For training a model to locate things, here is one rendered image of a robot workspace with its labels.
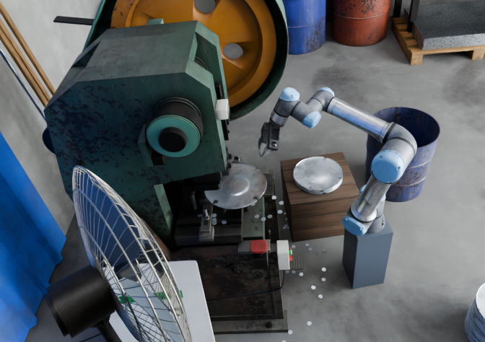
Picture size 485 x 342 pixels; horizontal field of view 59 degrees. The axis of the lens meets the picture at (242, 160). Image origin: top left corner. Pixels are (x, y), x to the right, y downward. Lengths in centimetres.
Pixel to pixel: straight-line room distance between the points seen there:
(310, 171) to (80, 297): 181
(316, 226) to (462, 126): 158
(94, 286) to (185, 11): 125
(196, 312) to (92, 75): 126
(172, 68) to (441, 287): 189
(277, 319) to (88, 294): 152
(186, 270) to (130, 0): 119
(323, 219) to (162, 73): 152
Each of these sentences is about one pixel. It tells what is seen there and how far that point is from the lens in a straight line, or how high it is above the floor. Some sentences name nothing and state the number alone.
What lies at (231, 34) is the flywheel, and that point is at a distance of 196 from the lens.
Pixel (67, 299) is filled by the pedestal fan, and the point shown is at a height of 137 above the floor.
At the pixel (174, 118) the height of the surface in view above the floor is 141.
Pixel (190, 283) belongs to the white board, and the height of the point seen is 45.
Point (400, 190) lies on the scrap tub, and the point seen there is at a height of 12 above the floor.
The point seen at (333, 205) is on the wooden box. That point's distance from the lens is 254.
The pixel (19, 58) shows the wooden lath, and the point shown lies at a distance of 256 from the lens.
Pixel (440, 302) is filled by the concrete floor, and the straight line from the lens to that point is 261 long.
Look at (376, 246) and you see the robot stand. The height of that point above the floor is 36.
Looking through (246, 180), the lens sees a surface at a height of 79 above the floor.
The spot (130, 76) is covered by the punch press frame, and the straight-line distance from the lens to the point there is 146.
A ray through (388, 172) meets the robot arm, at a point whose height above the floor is 102.
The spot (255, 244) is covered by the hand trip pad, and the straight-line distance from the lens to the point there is 178.
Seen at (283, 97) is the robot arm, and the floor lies 118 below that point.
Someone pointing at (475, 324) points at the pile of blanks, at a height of 14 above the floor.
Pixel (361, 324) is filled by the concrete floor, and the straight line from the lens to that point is 247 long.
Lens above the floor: 218
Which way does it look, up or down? 41 degrees down
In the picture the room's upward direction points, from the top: 9 degrees counter-clockwise
